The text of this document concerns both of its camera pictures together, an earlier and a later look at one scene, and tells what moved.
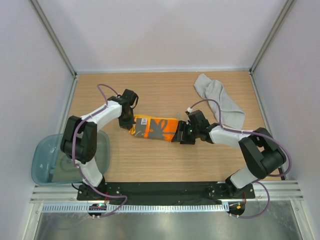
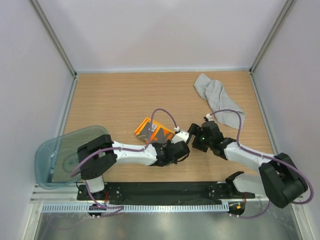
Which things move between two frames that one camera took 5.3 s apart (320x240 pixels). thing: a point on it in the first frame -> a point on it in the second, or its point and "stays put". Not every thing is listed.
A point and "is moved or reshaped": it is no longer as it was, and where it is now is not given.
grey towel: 232,117 stays put
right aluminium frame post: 287,5 stays put
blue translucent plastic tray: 50,166 stays put
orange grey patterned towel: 154,127 is moved or reshaped
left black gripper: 128,125 -> 169,143
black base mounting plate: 164,191 stays put
